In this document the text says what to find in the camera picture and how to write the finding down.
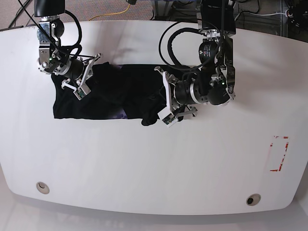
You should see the table grommet hole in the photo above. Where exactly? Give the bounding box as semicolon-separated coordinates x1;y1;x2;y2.
36;182;50;194
246;193;261;206

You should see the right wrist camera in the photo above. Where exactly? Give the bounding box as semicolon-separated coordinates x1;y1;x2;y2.
73;84;91;101

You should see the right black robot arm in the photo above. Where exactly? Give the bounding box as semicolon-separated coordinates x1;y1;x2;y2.
34;0;101;99

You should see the right table grommet hole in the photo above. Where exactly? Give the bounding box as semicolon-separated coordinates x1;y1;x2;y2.
246;193;261;206

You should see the left table grommet hole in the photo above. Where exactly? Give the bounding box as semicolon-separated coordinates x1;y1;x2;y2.
36;182;50;194

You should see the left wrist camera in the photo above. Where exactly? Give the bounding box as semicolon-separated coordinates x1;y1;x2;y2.
158;107;179;128

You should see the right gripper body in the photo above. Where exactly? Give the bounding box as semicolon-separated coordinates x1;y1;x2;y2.
61;53;102;91

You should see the red tape rectangle marker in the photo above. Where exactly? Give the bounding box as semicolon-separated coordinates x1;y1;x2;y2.
267;136;289;172

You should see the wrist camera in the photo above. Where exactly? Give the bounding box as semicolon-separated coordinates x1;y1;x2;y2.
158;107;179;128
73;84;91;101

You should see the black cable loop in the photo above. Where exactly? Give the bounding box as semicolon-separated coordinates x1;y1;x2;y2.
158;0;229;73

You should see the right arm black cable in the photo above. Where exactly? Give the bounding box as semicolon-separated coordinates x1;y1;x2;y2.
16;0;97;61

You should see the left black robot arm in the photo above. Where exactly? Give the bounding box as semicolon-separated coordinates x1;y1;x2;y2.
155;0;236;126

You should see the black t-shirt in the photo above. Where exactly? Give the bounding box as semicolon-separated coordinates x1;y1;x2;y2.
51;62;166;126

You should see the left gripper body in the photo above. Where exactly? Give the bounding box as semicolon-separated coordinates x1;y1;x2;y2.
154;66;199;120

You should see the yellow cable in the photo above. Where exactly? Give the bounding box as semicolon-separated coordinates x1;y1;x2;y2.
89;2;133;22

